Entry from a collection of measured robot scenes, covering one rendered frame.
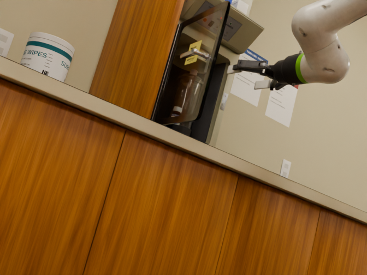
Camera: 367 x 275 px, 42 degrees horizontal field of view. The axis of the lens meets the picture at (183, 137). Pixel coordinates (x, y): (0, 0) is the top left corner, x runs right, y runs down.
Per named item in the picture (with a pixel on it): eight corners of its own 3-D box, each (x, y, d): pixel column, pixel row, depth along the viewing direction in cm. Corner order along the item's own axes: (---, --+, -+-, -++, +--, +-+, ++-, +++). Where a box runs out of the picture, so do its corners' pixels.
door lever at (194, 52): (191, 65, 155) (194, 58, 155) (207, 60, 146) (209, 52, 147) (178, 59, 152) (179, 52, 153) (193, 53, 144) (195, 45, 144)
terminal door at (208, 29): (152, 126, 167) (182, 23, 174) (199, 120, 140) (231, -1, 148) (151, 126, 166) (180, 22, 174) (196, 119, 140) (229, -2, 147)
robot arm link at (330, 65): (344, 89, 131) (362, 68, 136) (326, 51, 126) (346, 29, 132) (303, 94, 142) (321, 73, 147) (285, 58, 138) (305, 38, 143)
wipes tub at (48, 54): (7, 83, 136) (24, 35, 139) (49, 100, 143) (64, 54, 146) (22, 78, 126) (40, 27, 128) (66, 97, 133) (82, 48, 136)
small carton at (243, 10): (227, 16, 186) (231, 2, 187) (237, 22, 188) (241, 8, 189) (235, 13, 181) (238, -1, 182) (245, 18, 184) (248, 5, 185)
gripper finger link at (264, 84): (270, 79, 163) (271, 79, 163) (255, 81, 168) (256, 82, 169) (268, 87, 162) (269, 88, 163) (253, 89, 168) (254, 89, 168)
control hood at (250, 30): (178, 18, 175) (185, -7, 177) (239, 54, 193) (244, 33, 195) (197, 11, 166) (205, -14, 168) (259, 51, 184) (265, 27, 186)
